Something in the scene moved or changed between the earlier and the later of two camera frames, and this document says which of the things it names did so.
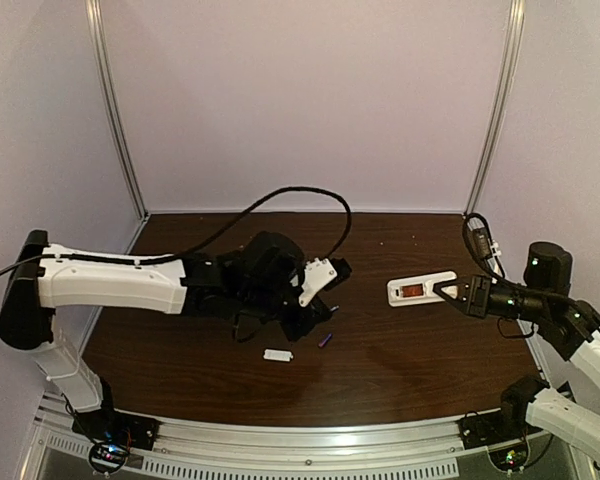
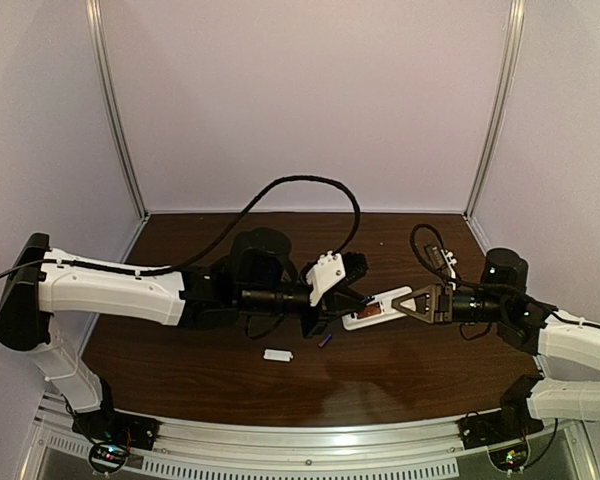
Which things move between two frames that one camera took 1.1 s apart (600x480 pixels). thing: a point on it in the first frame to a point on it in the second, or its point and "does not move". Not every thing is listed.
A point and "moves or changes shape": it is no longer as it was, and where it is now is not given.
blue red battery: (325, 341) does not move
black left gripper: (315, 317) to (330, 309)
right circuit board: (509, 457) does not move
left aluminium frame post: (97, 27) does not move
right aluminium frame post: (495, 137) does not move
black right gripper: (477, 296) to (443, 304)
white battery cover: (277, 354) does not move
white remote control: (419, 290) moves or changes shape
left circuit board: (107, 458) does not move
